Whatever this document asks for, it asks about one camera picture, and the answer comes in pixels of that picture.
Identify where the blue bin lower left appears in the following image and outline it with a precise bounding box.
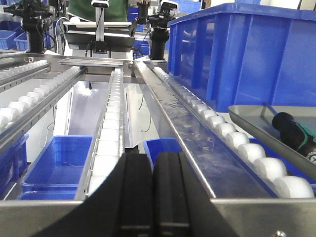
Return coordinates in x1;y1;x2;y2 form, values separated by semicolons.
17;135;92;200

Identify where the green black screwdriver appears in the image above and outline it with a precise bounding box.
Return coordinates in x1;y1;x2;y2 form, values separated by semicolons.
264;102;316;164

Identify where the white roller track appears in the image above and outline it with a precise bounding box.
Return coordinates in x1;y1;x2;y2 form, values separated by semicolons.
151;66;316;199
0;66;86;138
86;68;124;196

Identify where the left white roller track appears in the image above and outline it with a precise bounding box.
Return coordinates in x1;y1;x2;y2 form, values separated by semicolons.
0;66;86;138

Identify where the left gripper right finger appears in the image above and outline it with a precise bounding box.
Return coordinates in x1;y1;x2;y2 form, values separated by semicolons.
153;152;238;237

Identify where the blue bin on rack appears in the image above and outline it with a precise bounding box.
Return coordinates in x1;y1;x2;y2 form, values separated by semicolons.
168;3;316;112

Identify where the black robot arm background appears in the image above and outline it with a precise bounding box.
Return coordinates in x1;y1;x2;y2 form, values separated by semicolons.
3;0;55;53

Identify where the person in green shirt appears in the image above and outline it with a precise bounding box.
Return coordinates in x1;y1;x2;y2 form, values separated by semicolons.
67;0;129;22

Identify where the grey plastic tray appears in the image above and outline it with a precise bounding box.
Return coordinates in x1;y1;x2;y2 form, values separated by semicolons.
228;105;316;179

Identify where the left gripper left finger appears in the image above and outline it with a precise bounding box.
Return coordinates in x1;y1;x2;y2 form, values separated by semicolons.
35;154;153;237

